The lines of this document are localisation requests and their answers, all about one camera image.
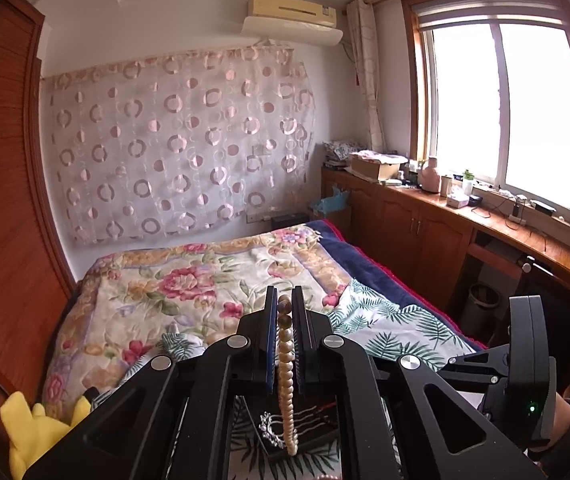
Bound white pearl necklace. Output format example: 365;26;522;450
275;294;299;458

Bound silver brooch chain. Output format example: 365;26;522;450
258;410;286;450

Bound black jewelry box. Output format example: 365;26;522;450
236;396;339;463

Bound right hand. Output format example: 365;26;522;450
549;394;570;445

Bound palm leaf print cloth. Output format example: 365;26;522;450
89;278;487;480

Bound black waste bin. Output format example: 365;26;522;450
461;282;502;340

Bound navy blue blanket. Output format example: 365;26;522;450
305;220;486;351

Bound blue tissue bag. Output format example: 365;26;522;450
310;186;350;218

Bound floral bed quilt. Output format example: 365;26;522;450
42;224;350;422

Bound wooden cabinet counter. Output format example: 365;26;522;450
322;169;570;331

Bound cardboard box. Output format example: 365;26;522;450
349;157;400;181

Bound pink jug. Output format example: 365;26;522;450
419;156;442;194

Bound pink circle pattern curtain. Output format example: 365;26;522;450
41;44;314;245

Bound yellow plush toy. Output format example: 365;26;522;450
0;391;91;479

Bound wooden wardrobe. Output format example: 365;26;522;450
0;0;78;461

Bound window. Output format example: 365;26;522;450
402;0;570;223

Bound beige window curtain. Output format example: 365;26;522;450
346;0;386;153

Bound wall air conditioner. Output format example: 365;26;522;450
241;0;343;47

